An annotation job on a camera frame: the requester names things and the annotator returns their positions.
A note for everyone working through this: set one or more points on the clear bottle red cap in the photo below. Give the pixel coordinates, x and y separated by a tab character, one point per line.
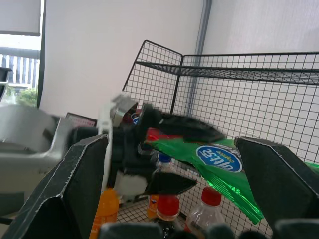
207	211

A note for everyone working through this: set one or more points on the dark cola bottle red cap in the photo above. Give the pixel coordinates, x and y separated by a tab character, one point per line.
168	206

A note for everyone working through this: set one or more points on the large orange soda bottle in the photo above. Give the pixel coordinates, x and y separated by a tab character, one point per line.
107	209

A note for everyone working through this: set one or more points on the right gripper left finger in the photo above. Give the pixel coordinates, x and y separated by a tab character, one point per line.
74	184

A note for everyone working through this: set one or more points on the clear bottle blue cap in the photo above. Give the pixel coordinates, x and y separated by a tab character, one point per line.
165	163

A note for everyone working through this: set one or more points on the grey window blind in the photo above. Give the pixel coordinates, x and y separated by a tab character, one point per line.
18	16

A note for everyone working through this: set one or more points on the small orange soda bottle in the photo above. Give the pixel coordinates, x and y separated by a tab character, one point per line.
152	206

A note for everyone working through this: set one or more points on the green snack bag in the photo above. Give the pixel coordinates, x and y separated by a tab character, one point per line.
207	171
313	167

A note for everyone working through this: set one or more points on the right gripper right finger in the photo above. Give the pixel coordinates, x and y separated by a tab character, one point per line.
279	179

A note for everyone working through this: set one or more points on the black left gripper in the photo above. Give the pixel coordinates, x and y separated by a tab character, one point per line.
134	147

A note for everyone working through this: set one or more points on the dark-framed monitor screen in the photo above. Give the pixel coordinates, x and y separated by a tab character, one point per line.
82	121

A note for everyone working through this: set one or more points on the blue and red soda can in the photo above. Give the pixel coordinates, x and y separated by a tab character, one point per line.
135	117

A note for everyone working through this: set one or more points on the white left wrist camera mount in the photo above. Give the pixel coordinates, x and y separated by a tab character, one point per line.
104	122

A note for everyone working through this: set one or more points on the dark window frame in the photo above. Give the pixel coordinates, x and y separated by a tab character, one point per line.
42	62

